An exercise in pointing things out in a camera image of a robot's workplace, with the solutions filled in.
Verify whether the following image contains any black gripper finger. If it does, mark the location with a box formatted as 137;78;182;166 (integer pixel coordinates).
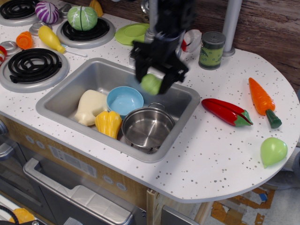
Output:
135;57;151;82
158;71;182;94

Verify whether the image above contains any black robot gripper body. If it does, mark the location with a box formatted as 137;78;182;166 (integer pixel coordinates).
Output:
131;30;188;82

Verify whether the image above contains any light green toy broccoli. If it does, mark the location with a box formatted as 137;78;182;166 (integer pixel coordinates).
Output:
141;74;162;95

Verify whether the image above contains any stainless steel pot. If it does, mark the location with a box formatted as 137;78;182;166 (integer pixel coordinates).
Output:
121;102;175;154

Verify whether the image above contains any silver toy faucet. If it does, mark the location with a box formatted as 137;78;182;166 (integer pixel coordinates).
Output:
128;0;186;78

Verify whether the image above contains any white red toy radish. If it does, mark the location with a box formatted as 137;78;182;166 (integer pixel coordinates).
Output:
181;29;202;53

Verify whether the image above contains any green plastic plate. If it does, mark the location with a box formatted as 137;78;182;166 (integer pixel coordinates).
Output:
115;23;150;45

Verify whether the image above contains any light blue plastic bowl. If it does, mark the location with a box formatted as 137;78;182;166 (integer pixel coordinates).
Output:
106;86;144;119

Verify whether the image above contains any green toy food can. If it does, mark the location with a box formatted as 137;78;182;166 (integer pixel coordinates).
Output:
198;31;226;70

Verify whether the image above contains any middle black stove burner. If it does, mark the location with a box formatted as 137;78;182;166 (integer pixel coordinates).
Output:
56;18;115;49

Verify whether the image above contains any black stove burner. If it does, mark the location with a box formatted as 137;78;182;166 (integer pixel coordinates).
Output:
56;18;115;49
0;48;69;93

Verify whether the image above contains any cream toy chicken piece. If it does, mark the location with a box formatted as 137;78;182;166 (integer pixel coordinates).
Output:
75;90;108;126

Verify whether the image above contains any yellow toy bell pepper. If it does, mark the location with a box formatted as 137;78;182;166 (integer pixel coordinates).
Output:
95;111;122;139

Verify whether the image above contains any red toy chili pepper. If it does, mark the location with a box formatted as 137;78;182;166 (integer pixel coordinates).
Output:
202;98;253;127

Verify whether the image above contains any green toy cabbage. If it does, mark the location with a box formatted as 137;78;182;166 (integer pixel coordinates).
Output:
67;6;98;31

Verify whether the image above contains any yellow toy corn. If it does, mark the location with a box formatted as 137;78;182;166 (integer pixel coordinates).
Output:
90;0;104;17

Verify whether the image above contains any grey metal sink basin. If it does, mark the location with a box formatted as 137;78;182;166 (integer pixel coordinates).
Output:
36;58;200;162

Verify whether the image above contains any orange toy carrot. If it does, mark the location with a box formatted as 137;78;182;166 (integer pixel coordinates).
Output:
248;77;282;129

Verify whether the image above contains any yellow toy squeeze bottle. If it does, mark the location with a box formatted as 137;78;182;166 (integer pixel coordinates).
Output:
38;25;66;53

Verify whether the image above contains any front black stove burner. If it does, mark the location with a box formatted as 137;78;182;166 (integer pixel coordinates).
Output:
0;48;69;93

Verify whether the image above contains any purple toy onion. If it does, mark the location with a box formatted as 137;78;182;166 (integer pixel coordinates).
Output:
35;1;59;24

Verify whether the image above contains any silver stove knob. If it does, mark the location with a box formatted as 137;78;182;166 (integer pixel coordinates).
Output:
29;22;52;36
0;41;20;57

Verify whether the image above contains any orange toy slice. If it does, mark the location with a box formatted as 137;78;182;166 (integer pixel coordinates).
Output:
16;31;33;49

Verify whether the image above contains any light green toy pear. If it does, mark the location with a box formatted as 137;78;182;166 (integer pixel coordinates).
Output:
260;137;288;168

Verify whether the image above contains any red white toy piece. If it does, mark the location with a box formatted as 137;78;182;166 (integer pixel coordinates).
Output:
0;45;7;66

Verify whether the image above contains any back left stove burner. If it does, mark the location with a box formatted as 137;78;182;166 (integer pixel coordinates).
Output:
0;0;40;27

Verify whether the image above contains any yellow toy on floor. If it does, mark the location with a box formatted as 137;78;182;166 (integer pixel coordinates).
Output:
13;208;35;224

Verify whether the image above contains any grey vertical post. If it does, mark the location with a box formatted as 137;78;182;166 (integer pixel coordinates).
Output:
222;0;242;57

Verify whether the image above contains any silver oven door handle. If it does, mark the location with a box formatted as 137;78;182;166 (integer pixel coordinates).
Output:
23;158;135;225

